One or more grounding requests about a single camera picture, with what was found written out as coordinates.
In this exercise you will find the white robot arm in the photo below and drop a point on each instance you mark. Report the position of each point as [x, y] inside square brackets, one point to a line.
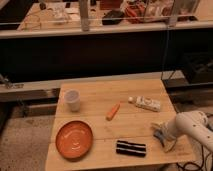
[192, 123]

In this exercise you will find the white plastic bottle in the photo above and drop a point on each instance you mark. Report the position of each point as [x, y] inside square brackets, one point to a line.
[145, 103]

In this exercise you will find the black white striped cloth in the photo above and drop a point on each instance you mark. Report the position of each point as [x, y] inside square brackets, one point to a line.
[129, 148]

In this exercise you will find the metal post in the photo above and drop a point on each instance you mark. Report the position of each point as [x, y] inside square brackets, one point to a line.
[172, 20]
[83, 8]

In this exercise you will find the black bag on bench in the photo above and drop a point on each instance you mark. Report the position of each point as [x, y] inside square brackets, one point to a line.
[113, 17]

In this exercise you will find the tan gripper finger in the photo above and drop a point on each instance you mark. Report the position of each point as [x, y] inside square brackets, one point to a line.
[156, 126]
[169, 145]

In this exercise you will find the metal post left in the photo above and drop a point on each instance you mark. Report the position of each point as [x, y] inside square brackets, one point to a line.
[83, 8]

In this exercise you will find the orange carrot toy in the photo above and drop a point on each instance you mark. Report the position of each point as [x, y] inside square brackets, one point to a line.
[110, 115]

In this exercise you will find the translucent plastic cup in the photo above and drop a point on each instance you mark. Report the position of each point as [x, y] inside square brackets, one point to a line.
[72, 99]

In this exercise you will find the metal post right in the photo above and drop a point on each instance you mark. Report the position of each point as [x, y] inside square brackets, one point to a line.
[172, 20]

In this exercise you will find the orange ceramic bowl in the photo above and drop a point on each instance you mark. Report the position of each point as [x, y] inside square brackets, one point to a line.
[74, 139]

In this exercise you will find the red tool on bench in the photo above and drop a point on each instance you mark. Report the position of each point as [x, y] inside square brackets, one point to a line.
[135, 13]

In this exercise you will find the black storage crate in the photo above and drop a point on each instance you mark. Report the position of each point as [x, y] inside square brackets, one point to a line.
[197, 67]

